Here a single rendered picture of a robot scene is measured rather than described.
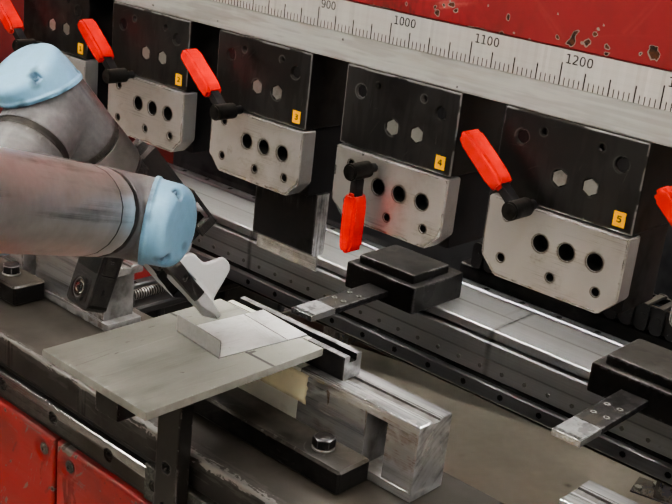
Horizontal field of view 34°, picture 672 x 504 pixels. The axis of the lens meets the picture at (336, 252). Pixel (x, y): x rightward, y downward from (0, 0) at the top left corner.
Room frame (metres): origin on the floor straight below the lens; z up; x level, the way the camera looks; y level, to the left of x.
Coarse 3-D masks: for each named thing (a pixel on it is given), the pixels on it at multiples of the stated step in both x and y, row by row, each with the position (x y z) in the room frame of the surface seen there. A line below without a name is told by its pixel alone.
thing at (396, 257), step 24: (360, 264) 1.42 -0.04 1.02; (384, 264) 1.40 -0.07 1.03; (408, 264) 1.41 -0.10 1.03; (432, 264) 1.42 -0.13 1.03; (360, 288) 1.38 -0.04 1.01; (384, 288) 1.38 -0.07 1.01; (408, 288) 1.36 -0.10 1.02; (432, 288) 1.38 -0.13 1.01; (456, 288) 1.43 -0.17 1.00; (312, 312) 1.28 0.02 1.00; (336, 312) 1.30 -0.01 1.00; (408, 312) 1.36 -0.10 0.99
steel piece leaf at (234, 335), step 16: (224, 320) 1.23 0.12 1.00; (240, 320) 1.23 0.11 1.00; (192, 336) 1.16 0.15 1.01; (208, 336) 1.14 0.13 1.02; (224, 336) 1.18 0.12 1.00; (240, 336) 1.19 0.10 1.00; (256, 336) 1.19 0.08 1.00; (272, 336) 1.20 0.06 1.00; (224, 352) 1.14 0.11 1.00; (240, 352) 1.15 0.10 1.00
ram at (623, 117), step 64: (128, 0) 1.40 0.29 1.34; (192, 0) 1.32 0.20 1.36; (384, 0) 1.14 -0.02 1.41; (448, 0) 1.09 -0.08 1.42; (512, 0) 1.04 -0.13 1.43; (576, 0) 1.00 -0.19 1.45; (640, 0) 0.96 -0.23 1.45; (384, 64) 1.13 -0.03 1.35; (448, 64) 1.08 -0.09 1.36; (640, 64) 0.95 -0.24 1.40; (640, 128) 0.94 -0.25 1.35
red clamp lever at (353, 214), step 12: (348, 168) 1.09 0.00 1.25; (360, 168) 1.09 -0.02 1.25; (372, 168) 1.11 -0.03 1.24; (348, 180) 1.09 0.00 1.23; (360, 180) 1.10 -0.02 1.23; (360, 192) 1.10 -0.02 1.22; (348, 204) 1.09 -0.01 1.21; (360, 204) 1.10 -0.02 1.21; (348, 216) 1.09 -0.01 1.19; (360, 216) 1.10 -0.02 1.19; (348, 228) 1.09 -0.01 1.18; (360, 228) 1.10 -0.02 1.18; (348, 240) 1.09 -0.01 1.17; (360, 240) 1.10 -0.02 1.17
